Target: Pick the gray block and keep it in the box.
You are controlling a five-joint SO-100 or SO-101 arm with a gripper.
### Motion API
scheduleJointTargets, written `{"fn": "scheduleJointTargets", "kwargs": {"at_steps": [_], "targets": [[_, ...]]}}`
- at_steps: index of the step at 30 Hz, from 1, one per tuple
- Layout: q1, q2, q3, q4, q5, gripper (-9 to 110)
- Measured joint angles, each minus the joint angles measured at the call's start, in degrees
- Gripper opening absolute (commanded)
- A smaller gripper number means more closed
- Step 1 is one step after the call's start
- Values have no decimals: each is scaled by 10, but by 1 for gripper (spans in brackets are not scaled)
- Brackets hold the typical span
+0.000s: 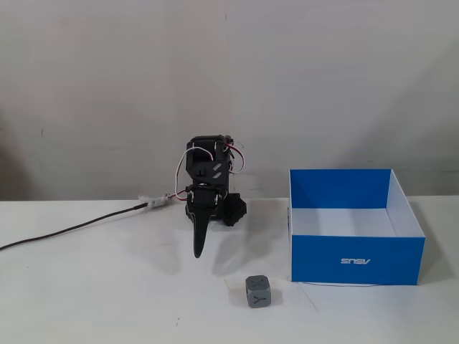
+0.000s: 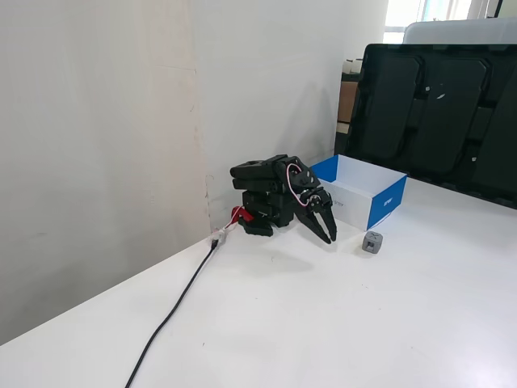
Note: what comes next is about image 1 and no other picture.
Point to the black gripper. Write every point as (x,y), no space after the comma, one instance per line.
(203,200)

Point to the gray lettered block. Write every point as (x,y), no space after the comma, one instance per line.
(257,292)

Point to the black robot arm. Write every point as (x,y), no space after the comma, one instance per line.
(205,169)

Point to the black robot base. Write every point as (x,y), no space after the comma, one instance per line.
(235,211)

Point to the blue cardboard box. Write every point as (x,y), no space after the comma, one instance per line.
(355,259)

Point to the red white power lead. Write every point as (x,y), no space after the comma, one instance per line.
(177,196)

